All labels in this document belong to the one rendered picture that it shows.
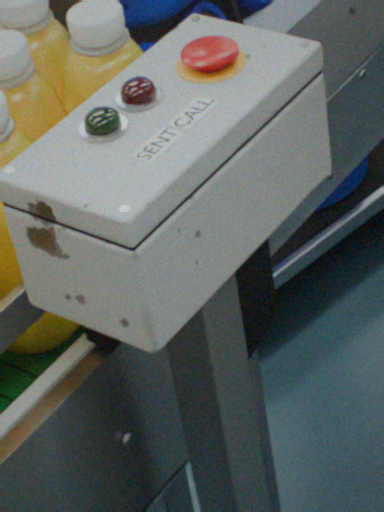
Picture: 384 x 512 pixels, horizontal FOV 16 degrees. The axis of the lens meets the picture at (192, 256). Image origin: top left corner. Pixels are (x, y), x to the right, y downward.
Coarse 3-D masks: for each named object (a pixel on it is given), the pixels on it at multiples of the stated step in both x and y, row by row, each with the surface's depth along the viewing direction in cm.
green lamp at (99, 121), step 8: (88, 112) 78; (96, 112) 78; (104, 112) 77; (112, 112) 77; (88, 120) 77; (96, 120) 77; (104, 120) 77; (112, 120) 77; (120, 120) 78; (88, 128) 77; (96, 128) 77; (104, 128) 77; (112, 128) 77
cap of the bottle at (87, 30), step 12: (84, 0) 93; (96, 0) 92; (108, 0) 92; (72, 12) 92; (84, 12) 91; (96, 12) 91; (108, 12) 91; (120, 12) 91; (72, 24) 91; (84, 24) 90; (96, 24) 90; (108, 24) 90; (120, 24) 91; (72, 36) 92; (84, 36) 91; (96, 36) 90; (108, 36) 91; (120, 36) 92
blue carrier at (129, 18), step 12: (120, 0) 115; (132, 0) 114; (144, 0) 113; (156, 0) 112; (168, 0) 111; (180, 0) 111; (192, 0) 111; (132, 12) 115; (144, 12) 114; (156, 12) 113; (168, 12) 112; (132, 24) 116; (144, 24) 115
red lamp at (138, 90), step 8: (128, 80) 80; (136, 80) 80; (144, 80) 80; (152, 80) 80; (128, 88) 79; (136, 88) 79; (144, 88) 79; (152, 88) 79; (128, 96) 79; (136, 96) 79; (144, 96) 79; (152, 96) 79; (136, 104) 79
